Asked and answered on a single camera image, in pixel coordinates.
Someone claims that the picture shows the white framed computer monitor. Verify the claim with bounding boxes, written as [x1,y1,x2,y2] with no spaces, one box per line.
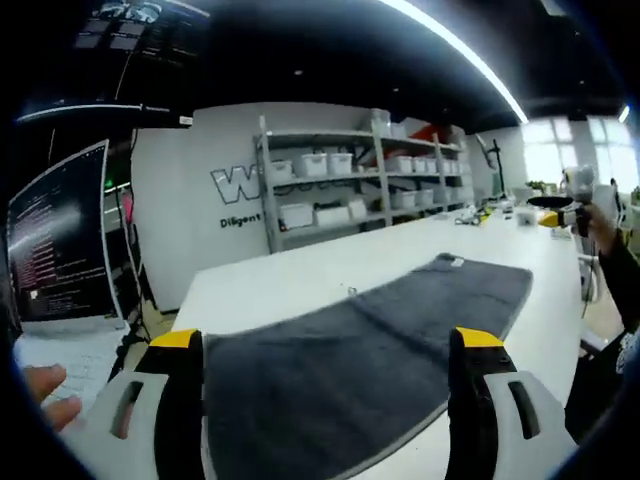
[5,138,127,337]

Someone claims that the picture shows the dark overhead display screen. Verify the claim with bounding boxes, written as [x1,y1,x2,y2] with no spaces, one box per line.
[72,0,212,69]

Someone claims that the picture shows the person's right hand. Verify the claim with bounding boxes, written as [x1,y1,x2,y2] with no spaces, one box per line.
[574,203,621,257]

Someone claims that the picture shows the black cable bundle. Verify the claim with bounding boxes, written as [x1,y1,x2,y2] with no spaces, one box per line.
[113,279,151,366]

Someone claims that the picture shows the grey towel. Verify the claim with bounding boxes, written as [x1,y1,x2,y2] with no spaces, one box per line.
[202,252,534,480]

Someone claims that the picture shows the grey metal shelving unit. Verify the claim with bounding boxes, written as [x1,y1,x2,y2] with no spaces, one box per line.
[253,113,474,254]

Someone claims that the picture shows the person's left hand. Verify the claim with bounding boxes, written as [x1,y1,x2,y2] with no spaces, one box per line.
[24,363,84,434]

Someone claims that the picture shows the long ceiling light strip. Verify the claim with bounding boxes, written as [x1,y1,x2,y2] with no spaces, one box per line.
[377,0,530,125]

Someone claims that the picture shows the bright window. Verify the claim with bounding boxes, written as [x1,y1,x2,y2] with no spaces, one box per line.
[522,119,572,184]
[587,115,632,177]

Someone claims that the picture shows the yellow black tool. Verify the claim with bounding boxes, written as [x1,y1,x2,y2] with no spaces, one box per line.
[453,205,496,227]

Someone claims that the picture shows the rows of white storage bins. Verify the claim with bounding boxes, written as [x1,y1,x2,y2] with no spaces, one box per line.
[272,108,471,229]

